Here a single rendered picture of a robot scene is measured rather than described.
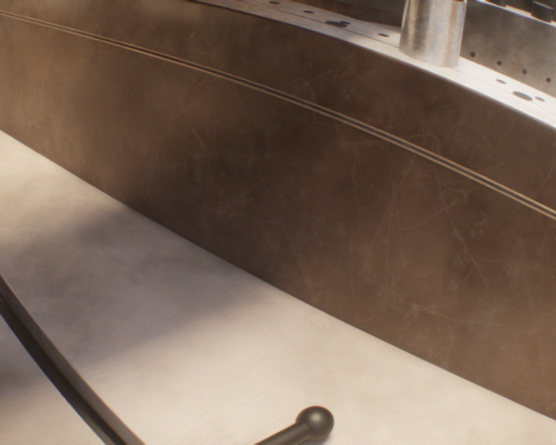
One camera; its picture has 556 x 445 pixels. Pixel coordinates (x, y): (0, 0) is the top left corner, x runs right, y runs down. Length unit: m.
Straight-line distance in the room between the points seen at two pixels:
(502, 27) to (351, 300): 0.97
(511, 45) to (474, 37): 0.11
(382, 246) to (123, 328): 0.35
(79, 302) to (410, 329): 0.44
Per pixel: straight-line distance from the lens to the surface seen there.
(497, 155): 0.80
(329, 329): 0.98
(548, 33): 1.75
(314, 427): 0.78
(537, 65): 1.77
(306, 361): 0.92
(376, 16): 2.79
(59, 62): 1.27
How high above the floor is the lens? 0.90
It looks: 29 degrees down
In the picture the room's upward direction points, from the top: 8 degrees clockwise
